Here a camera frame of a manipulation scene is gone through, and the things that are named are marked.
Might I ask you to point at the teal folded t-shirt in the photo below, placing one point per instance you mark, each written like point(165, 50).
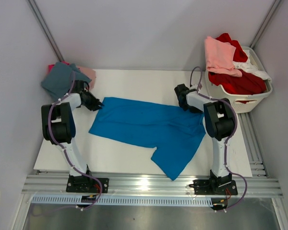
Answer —
point(59, 79)

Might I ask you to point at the white perforated laundry basket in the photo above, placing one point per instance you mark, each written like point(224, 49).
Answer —
point(240, 95)

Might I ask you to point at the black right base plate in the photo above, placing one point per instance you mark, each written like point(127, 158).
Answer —
point(206, 188)

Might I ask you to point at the white slotted cable duct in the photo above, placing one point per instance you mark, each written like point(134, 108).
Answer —
point(123, 200)

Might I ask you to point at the white t-shirt in basket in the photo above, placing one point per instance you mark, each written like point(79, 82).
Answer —
point(252, 65)

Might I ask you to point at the aluminium frame post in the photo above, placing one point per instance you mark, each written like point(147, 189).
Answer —
point(45, 28)
point(267, 20)

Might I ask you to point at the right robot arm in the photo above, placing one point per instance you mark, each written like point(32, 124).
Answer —
point(220, 123)

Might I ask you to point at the pink t-shirt in basket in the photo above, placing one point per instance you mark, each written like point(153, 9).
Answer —
point(219, 57)

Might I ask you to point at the bright blue t-shirt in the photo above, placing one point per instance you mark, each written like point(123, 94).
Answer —
point(175, 134)

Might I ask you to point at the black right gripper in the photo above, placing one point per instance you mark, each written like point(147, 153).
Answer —
point(195, 110)

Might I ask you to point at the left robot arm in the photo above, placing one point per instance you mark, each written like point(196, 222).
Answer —
point(58, 127)

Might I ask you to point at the left aluminium frame post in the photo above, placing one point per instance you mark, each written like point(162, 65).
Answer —
point(45, 28)

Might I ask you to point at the red t-shirt in basket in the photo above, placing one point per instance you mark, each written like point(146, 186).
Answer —
point(239, 55)

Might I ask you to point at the pink folded t-shirt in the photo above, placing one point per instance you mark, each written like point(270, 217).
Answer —
point(90, 73)

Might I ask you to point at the aluminium mounting rail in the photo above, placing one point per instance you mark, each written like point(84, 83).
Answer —
point(143, 185)

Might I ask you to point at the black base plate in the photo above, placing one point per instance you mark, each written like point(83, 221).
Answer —
point(82, 184)
point(206, 188)

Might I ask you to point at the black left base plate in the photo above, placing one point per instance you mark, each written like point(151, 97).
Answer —
point(82, 184)

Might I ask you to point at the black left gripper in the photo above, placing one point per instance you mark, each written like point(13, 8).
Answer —
point(96, 103)

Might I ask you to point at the right aluminium frame post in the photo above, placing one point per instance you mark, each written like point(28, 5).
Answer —
point(267, 20)

